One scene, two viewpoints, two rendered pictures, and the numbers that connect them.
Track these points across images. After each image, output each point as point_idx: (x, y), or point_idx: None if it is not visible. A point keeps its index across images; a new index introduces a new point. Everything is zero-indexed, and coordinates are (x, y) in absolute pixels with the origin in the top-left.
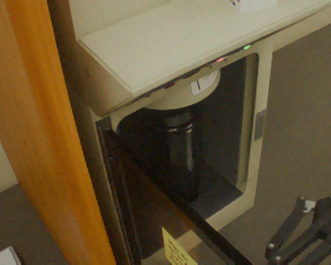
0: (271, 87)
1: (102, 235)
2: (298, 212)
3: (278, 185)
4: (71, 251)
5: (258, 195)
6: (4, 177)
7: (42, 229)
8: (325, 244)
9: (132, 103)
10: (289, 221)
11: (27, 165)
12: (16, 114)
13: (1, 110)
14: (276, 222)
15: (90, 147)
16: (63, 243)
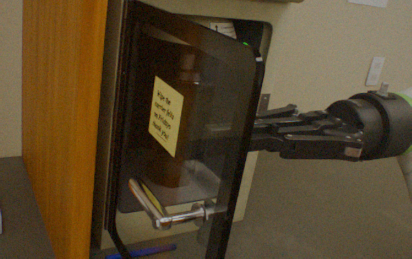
0: (279, 152)
1: (97, 77)
2: (287, 108)
3: (271, 212)
4: (53, 161)
5: (249, 215)
6: (10, 148)
7: (28, 188)
8: (312, 127)
9: (159, 2)
10: (277, 110)
11: (46, 61)
12: None
13: (43, 8)
14: (262, 237)
15: (110, 42)
16: (47, 167)
